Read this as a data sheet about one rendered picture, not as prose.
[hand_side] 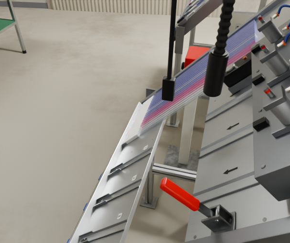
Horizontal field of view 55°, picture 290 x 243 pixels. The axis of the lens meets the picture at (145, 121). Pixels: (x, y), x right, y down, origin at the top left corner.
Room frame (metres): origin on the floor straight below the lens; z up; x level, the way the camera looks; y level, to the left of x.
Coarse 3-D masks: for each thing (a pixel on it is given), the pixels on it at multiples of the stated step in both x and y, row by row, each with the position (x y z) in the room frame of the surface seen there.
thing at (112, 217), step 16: (160, 128) 0.60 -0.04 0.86; (128, 144) 0.65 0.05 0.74; (144, 144) 0.57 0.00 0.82; (128, 160) 0.55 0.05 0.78; (144, 160) 0.49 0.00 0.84; (112, 176) 0.53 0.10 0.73; (128, 176) 0.47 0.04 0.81; (144, 176) 0.43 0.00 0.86; (112, 192) 0.45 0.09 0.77; (128, 192) 0.40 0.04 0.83; (96, 208) 0.42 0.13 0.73; (112, 208) 0.38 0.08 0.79; (128, 208) 0.35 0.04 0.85; (96, 224) 0.36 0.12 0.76; (112, 224) 0.33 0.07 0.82; (128, 224) 0.30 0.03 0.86; (80, 240) 0.34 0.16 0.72; (96, 240) 0.31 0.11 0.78; (112, 240) 0.28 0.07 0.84
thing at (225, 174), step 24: (288, 0) 0.76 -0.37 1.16; (216, 96) 0.54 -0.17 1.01; (240, 96) 0.47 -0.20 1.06; (216, 120) 0.45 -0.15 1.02; (240, 120) 0.40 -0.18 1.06; (216, 144) 0.37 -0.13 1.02; (240, 144) 0.33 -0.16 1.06; (216, 168) 0.31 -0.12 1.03; (240, 168) 0.28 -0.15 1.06; (216, 192) 0.26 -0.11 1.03; (240, 192) 0.24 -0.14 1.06; (264, 192) 0.22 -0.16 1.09; (192, 216) 0.24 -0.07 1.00; (240, 216) 0.20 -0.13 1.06; (264, 216) 0.18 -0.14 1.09
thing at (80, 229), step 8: (136, 112) 0.84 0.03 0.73; (128, 128) 0.74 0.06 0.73; (120, 144) 0.66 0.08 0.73; (120, 152) 0.63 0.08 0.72; (112, 160) 0.59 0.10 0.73; (104, 176) 0.53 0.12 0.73; (104, 184) 0.50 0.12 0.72; (96, 192) 0.47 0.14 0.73; (96, 200) 0.45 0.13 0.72; (88, 208) 0.42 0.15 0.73; (88, 216) 0.40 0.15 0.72; (80, 224) 0.37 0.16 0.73; (80, 232) 0.36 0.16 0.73; (72, 240) 0.33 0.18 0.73
